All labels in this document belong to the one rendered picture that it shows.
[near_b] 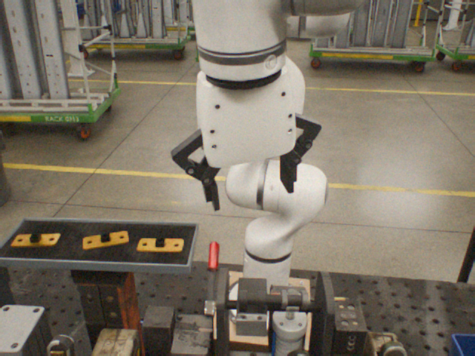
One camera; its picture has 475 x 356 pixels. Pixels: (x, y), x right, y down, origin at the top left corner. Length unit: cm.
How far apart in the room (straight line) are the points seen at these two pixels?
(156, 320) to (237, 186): 34
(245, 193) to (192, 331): 33
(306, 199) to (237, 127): 52
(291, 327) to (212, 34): 51
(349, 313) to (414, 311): 69
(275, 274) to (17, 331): 57
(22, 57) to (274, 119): 454
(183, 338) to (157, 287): 68
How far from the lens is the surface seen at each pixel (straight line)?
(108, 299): 91
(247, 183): 93
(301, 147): 49
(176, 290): 141
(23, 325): 81
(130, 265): 79
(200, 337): 77
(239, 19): 37
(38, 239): 90
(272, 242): 100
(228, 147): 44
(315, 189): 93
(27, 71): 493
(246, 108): 42
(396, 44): 767
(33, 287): 155
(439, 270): 283
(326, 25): 80
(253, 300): 68
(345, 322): 76
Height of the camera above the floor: 165
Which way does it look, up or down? 27 degrees down
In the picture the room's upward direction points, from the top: straight up
